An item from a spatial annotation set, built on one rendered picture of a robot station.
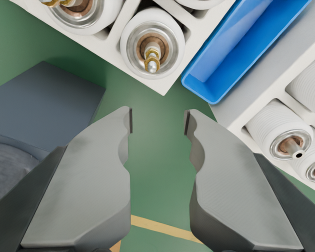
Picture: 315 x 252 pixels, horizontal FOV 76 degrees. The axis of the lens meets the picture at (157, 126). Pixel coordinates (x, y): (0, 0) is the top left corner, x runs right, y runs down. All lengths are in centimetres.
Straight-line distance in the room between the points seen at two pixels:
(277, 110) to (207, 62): 22
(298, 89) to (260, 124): 9
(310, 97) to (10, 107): 54
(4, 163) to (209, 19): 39
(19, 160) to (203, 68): 47
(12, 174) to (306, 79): 52
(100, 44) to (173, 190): 65
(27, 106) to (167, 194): 64
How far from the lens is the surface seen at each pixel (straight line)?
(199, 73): 59
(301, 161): 54
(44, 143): 39
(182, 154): 74
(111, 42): 39
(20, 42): 66
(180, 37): 31
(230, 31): 59
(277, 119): 45
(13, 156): 38
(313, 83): 46
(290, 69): 47
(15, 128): 41
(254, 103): 47
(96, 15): 31
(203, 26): 39
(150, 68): 22
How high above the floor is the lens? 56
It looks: 57 degrees down
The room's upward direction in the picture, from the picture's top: 179 degrees clockwise
